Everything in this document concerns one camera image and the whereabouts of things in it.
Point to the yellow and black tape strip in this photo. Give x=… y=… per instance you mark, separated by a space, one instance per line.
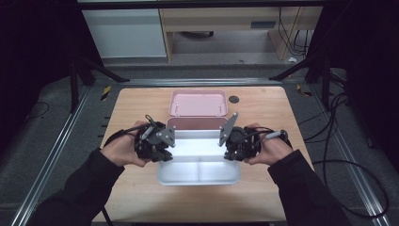
x=105 y=93
x=303 y=90

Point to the round black table grommet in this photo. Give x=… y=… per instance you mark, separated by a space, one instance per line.
x=233 y=99

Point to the pink storage box with lid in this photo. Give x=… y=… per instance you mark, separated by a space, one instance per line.
x=197 y=105

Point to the white cabinet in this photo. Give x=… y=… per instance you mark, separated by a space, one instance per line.
x=125 y=33

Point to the person's left hand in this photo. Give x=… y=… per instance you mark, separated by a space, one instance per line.
x=122 y=149

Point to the black stand legs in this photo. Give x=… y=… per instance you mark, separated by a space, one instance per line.
x=84 y=72
x=316 y=70

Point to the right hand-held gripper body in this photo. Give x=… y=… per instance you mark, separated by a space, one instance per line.
x=241 y=139

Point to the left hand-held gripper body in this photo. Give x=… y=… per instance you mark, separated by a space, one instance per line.
x=153 y=141

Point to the black curtain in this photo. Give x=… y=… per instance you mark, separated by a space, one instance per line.
x=31 y=62
x=370 y=78

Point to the white divided tray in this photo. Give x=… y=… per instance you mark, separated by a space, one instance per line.
x=199 y=163

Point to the small white floor scrap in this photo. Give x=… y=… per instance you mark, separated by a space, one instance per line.
x=292 y=59

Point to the aluminium floor rail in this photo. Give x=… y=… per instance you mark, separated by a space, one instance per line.
x=354 y=175
x=200 y=82
x=47 y=163

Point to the light wooden desk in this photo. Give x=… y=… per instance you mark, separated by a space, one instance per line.
x=226 y=19

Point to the person's right hand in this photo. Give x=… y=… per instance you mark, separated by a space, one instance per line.
x=273 y=149

